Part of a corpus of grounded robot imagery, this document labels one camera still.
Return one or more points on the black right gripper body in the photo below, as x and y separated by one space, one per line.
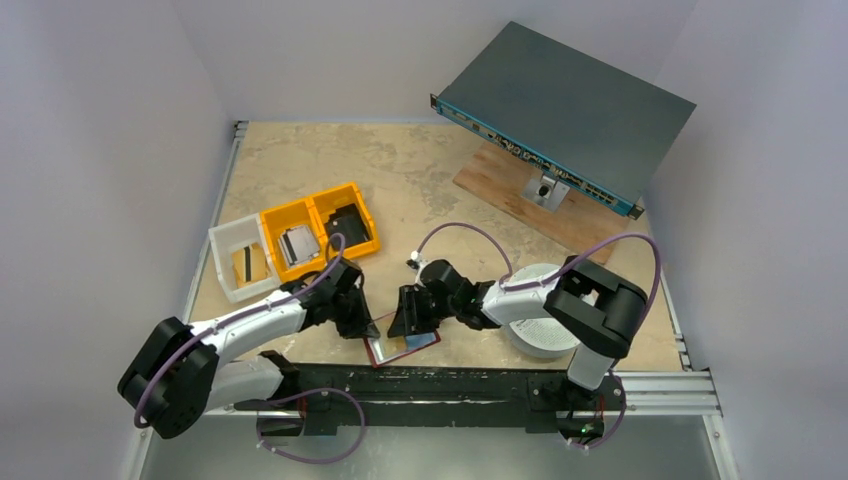
416 307

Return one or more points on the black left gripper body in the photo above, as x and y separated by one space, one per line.
335 302

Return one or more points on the red leather card holder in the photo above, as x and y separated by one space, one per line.
415 343

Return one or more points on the orange gold credit card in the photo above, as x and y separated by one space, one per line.
394 346

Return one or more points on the gold card with black stripe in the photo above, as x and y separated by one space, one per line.
249 265

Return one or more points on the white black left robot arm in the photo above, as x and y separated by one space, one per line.
182 370

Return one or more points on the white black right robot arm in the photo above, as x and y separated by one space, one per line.
601 309

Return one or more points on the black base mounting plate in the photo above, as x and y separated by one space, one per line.
323 397

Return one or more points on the black square part in bin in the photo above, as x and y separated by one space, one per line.
349 223

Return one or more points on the yellow double compartment bin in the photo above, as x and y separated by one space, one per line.
314 210

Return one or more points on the white filament spool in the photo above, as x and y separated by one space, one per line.
541 338

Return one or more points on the white plastic bin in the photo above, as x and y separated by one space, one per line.
226 238

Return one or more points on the wooden board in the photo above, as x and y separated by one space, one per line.
499 178

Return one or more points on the grey metal bracket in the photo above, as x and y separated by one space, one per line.
546 192

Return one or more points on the grey blue network switch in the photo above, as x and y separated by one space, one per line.
587 124

